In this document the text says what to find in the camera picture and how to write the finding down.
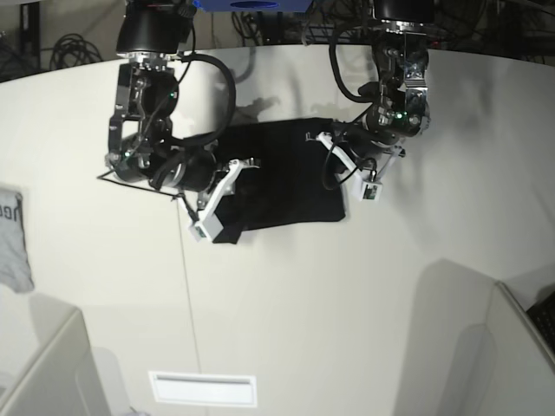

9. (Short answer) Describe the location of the coiled black cable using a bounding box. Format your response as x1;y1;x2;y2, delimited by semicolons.
49;33;103;71

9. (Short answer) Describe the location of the grey folded T-shirt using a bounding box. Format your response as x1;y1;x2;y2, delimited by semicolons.
1;188;35;294

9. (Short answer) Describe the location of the white left partition panel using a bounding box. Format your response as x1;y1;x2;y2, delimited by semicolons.
1;308;112;415

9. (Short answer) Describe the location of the white right partition panel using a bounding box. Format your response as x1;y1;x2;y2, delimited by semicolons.
439;283;554;415

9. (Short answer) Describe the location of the white partition panel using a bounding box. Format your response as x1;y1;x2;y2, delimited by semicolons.
1;308;112;415
439;283;554;415

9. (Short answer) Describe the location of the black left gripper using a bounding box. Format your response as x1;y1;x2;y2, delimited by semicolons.
305;123;406;180

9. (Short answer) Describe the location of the black keyboard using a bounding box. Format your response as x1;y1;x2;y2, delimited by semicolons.
526;293;555;351

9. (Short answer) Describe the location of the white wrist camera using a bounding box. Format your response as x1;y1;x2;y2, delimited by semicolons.
350;171;383;202
187;212;224;243

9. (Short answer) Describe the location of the blue box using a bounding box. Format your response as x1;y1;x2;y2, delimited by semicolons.
193;0;312;12

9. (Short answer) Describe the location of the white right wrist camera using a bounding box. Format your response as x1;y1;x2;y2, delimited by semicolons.
187;212;224;243

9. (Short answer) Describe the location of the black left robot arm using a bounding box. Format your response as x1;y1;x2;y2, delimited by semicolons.
322;1;434;190

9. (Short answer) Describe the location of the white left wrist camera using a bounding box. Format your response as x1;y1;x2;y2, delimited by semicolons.
350;171;383;202

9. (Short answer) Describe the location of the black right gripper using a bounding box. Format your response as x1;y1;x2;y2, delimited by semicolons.
150;149;260;217

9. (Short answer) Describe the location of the white label plate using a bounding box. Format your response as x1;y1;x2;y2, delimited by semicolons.
148;371;258;408

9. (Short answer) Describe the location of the black T-shirt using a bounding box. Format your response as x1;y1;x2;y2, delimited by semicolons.
214;118;346;244

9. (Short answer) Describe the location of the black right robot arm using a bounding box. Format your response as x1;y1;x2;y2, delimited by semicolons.
98;1;261;202

